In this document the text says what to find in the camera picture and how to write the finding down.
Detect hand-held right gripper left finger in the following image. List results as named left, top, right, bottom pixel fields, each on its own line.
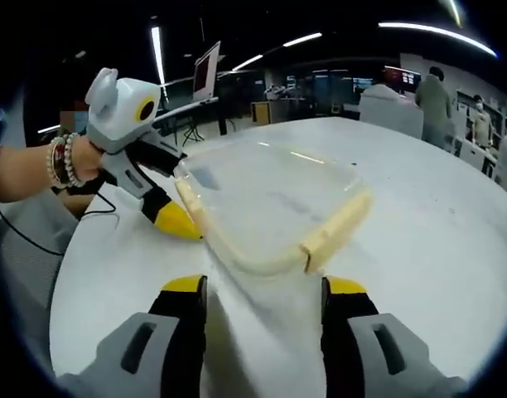
left=56, top=274, right=209, bottom=398

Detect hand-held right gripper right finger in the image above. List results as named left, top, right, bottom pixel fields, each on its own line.
left=321, top=276, right=468, bottom=398

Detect clear plastic food container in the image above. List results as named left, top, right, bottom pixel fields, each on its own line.
left=173, top=138, right=375, bottom=278

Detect person's left hand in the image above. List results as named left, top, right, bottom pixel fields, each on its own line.
left=70, top=135, right=104, bottom=187

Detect ceiling light strip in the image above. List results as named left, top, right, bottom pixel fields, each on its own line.
left=232, top=32, right=323, bottom=72
left=439, top=0, right=462, bottom=27
left=378, top=22, right=498, bottom=58
left=151, top=26, right=168, bottom=103

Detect large display screen on stand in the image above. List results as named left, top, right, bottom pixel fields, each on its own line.
left=182, top=40, right=222, bottom=144

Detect brown cabinet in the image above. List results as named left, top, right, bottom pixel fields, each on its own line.
left=250, top=100, right=274, bottom=126

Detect black cable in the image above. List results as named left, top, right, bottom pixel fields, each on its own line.
left=0, top=182, right=122, bottom=256

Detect beaded wrist bracelets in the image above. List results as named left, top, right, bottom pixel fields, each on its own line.
left=48, top=131, right=89, bottom=191

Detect wall display screen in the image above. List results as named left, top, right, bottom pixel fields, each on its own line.
left=383, top=65, right=421, bottom=95

